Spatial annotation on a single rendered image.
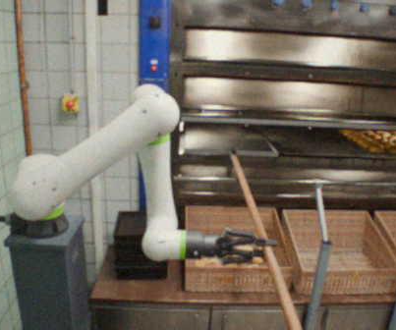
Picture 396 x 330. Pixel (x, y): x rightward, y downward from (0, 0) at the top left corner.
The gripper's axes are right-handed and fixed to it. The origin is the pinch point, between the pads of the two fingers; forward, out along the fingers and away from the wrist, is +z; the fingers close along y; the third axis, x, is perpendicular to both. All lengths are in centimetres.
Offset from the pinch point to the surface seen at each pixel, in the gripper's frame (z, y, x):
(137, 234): -50, 32, -61
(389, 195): 101, 21, -100
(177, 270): -29, 60, -72
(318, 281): 39, 43, -41
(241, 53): 0, -58, -100
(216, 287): -9, 57, -54
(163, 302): -35, 61, -45
